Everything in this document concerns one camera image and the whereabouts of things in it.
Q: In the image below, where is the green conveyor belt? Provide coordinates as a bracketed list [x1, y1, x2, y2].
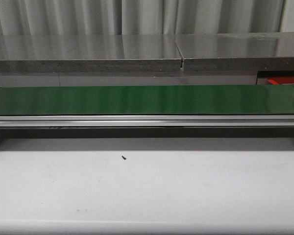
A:
[0, 85, 294, 116]

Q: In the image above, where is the grey stone counter slab right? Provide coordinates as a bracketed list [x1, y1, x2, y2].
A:
[175, 32, 294, 72]

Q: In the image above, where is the grey stone counter slab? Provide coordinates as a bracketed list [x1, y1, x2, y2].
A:
[0, 35, 182, 73]
[175, 32, 294, 72]

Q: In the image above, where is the red plastic tray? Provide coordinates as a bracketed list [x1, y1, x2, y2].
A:
[267, 76, 294, 85]

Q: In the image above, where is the grey stone counter slab left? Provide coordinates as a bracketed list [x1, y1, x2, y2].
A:
[0, 35, 182, 73]

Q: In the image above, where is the grey curtain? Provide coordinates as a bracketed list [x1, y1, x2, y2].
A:
[0, 0, 284, 35]

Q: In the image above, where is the aluminium conveyor frame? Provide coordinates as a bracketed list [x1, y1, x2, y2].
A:
[0, 115, 294, 129]

